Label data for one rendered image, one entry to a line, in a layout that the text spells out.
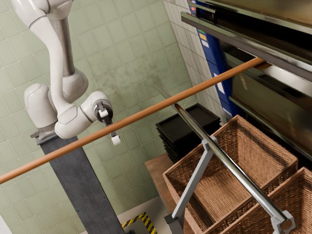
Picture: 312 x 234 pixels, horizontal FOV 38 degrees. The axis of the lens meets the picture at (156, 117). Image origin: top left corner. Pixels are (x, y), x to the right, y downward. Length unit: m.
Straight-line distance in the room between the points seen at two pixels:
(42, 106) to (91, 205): 0.69
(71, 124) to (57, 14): 0.55
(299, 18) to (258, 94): 0.71
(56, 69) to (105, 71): 0.92
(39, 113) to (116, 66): 0.73
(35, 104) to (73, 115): 0.47
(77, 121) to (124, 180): 1.33
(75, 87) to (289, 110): 1.26
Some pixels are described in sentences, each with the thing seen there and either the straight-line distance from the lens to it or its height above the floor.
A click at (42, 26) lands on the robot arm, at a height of 1.60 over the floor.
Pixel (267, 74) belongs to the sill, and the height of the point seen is 1.18.
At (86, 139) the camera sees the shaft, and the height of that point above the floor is 1.20.
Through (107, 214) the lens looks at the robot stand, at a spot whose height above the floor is 0.38.
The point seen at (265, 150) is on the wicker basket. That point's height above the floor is 0.78.
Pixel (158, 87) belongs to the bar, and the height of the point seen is 1.17.
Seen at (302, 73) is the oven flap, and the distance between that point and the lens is 1.19.
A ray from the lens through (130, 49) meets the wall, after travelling 3.01.
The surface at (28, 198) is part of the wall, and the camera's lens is 3.32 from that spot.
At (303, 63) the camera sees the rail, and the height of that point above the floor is 1.44.
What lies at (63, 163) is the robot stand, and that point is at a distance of 2.62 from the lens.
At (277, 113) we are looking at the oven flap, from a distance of 1.89.
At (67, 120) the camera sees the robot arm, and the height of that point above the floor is 1.20.
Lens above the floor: 1.91
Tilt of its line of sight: 24 degrees down
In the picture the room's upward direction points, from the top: 22 degrees counter-clockwise
